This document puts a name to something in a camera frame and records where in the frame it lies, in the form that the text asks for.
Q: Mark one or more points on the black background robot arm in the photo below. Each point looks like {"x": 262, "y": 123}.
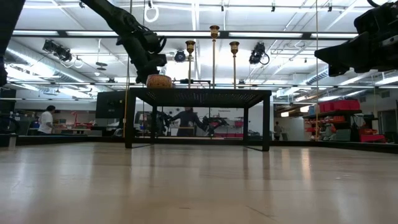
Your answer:
{"x": 214, "y": 123}

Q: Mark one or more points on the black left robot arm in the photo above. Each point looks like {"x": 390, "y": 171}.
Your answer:
{"x": 105, "y": 12}

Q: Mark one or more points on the rack with red bins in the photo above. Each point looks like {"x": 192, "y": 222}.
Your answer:
{"x": 339, "y": 105}

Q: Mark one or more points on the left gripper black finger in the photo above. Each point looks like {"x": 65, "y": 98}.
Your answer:
{"x": 142, "y": 74}

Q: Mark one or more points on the orange leaf patterned candle tin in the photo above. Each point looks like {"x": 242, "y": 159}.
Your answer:
{"x": 160, "y": 82}

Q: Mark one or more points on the medium brass candlestick holder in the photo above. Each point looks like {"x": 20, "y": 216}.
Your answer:
{"x": 234, "y": 47}

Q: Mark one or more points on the tallest brass candlestick holder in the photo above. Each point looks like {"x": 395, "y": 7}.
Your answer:
{"x": 214, "y": 31}

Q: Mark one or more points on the black aluminium table frame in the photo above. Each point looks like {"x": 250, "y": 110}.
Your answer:
{"x": 224, "y": 34}

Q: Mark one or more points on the person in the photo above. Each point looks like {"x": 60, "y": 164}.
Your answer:
{"x": 46, "y": 119}
{"x": 186, "y": 121}
{"x": 277, "y": 130}

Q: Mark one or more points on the round black overhead camera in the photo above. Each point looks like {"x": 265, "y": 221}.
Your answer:
{"x": 179, "y": 56}

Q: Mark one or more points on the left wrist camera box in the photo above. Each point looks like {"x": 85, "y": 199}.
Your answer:
{"x": 154, "y": 40}

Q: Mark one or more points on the short brass candlestick holder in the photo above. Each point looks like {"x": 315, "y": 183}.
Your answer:
{"x": 190, "y": 46}

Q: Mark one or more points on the black monitor box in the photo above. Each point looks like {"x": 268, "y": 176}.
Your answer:
{"x": 109, "y": 104}

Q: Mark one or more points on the black perforated metal shelf riser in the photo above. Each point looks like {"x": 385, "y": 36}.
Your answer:
{"x": 199, "y": 97}

